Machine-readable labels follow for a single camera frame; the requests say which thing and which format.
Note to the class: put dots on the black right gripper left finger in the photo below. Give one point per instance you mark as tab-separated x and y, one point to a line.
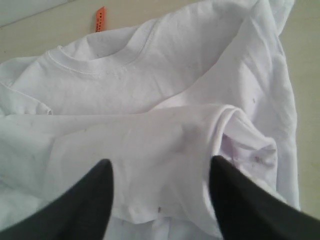
81	213

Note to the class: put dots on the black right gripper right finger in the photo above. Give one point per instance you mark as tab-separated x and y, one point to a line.
245	211

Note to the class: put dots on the white t-shirt red logo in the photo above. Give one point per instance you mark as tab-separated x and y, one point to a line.
159	100

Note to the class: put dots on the small orange tag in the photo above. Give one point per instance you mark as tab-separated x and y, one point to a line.
100	20

